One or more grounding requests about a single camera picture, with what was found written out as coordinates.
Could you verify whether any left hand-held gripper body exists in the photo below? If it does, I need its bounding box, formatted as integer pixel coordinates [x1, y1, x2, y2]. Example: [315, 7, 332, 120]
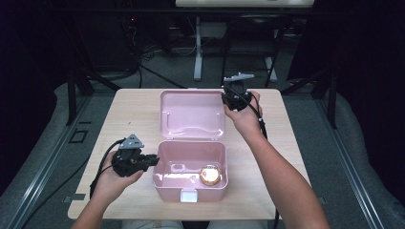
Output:
[111, 134, 149, 177]

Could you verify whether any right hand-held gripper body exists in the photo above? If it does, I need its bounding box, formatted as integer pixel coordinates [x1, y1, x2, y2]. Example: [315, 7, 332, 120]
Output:
[222, 72, 255, 113]

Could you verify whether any pink storage box white handle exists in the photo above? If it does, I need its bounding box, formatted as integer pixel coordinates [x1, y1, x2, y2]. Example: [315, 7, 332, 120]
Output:
[152, 88, 229, 203]

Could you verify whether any person's right hand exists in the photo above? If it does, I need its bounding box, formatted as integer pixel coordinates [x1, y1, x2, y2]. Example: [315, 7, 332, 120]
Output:
[224, 91, 266, 143]

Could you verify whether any person's left hand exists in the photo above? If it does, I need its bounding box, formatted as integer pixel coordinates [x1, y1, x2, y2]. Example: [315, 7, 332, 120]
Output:
[93, 151, 145, 204]

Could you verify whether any round golden tin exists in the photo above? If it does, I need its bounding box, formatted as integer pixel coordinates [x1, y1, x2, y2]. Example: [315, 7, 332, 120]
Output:
[199, 163, 224, 187]

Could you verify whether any person's left leg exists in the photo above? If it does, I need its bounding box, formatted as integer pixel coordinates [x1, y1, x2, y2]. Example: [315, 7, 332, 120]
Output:
[121, 219, 185, 229]

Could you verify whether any person's leg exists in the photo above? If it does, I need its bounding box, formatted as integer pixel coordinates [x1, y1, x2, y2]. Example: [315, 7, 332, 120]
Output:
[206, 219, 277, 229]
[121, 219, 185, 229]

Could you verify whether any white desk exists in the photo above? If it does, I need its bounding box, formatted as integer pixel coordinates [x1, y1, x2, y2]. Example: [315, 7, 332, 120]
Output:
[175, 0, 316, 83]

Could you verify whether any black metal stand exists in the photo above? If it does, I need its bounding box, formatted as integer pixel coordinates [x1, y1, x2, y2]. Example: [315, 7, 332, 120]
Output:
[281, 68, 339, 130]
[64, 61, 122, 127]

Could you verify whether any person's right leg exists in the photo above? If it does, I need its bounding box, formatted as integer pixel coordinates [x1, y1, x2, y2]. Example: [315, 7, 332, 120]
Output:
[206, 219, 277, 229]

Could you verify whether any dark computer tower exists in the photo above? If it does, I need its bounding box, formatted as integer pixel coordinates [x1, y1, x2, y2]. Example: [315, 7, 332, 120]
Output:
[118, 13, 142, 73]

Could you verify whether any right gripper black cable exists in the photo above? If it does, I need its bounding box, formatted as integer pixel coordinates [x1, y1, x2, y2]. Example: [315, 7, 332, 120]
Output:
[227, 85, 281, 229]

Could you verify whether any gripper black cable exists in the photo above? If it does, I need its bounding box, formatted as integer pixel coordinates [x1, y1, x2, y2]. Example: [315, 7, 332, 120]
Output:
[227, 85, 281, 229]
[28, 137, 127, 224]

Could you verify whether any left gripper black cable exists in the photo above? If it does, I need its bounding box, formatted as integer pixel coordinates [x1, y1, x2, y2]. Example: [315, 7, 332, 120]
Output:
[28, 137, 127, 224]

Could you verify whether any black metal chair frame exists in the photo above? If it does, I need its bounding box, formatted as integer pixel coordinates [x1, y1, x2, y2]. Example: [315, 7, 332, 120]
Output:
[220, 13, 289, 89]

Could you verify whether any black floor cable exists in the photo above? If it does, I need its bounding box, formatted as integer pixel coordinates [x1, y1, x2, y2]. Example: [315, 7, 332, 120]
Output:
[138, 62, 188, 90]

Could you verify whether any metal floor rail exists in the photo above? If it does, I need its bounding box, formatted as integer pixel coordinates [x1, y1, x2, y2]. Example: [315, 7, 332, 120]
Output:
[6, 94, 94, 229]
[314, 94, 387, 229]

